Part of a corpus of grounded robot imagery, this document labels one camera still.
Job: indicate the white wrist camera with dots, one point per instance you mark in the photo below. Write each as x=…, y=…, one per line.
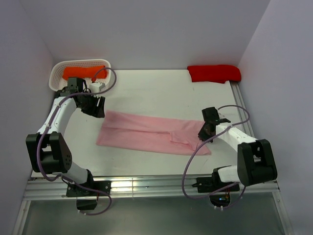
x=97, y=87
x=224, y=120

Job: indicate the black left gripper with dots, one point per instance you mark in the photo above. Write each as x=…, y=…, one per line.
x=97, y=111

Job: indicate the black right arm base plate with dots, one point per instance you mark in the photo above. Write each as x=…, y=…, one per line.
x=205, y=184

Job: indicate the rolled orange t shirt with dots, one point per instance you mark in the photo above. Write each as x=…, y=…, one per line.
x=85, y=72

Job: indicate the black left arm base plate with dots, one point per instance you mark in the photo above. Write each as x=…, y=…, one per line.
x=97, y=187

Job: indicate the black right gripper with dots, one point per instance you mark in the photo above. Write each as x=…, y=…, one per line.
x=202, y=135

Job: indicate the pink t shirt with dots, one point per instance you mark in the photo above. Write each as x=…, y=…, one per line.
x=151, y=134

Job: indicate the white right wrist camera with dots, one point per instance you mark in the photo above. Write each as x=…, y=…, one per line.
x=224, y=120

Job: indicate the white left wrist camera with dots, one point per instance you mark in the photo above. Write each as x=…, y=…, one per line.
x=97, y=87

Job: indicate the aluminium front rail frame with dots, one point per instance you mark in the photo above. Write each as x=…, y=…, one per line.
x=37, y=188

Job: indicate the white perforated plastic basket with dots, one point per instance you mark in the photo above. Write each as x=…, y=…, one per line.
x=56, y=82

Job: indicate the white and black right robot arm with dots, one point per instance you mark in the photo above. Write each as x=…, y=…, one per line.
x=255, y=160

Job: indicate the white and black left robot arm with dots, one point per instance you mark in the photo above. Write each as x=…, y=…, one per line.
x=48, y=151

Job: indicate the folded red t shirt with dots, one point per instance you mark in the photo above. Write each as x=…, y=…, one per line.
x=214, y=73

